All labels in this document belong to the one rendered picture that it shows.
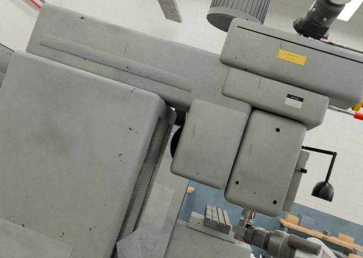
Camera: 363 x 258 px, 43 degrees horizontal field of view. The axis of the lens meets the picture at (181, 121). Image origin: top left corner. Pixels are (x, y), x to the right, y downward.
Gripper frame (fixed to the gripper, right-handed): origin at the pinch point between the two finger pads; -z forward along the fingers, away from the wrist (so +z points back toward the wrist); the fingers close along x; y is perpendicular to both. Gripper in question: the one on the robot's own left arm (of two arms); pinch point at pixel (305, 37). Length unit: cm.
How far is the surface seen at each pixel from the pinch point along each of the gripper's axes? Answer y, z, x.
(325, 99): -25.3, 1.7, 7.8
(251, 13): -1.3, 2.7, -20.8
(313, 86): -22.9, 2.5, 2.9
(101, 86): -39, -12, -59
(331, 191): -42, -23, 25
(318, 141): 337, -504, 264
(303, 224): 190, -527, 260
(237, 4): -0.5, 3.7, -26.3
